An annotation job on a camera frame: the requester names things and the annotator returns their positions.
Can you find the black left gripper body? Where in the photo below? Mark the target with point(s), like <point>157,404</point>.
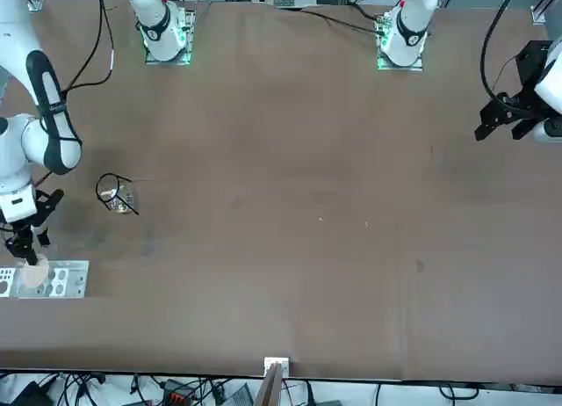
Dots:
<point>531,63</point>

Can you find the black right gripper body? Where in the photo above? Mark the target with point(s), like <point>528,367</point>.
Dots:
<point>44,208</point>

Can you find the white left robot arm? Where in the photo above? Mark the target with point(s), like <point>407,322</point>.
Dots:
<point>410,32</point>

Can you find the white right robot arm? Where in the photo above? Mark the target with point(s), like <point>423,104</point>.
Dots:
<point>48,116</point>

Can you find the white test tube rack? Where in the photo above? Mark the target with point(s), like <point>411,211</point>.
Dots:
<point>70,278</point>

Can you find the black metal tripod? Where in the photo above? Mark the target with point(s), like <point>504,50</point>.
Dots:
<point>131,206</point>

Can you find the black hub with ports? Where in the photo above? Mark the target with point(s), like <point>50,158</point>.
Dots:
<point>177,393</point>

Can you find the aluminium corner bracket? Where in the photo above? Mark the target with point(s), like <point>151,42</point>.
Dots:
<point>538,14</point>
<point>36,2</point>

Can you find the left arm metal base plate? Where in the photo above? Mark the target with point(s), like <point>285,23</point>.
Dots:
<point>381,63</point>

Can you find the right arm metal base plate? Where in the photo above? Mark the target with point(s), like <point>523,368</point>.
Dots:
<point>189,37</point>

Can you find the aluminium frame post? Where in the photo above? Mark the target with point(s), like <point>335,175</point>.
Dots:
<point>274,382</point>

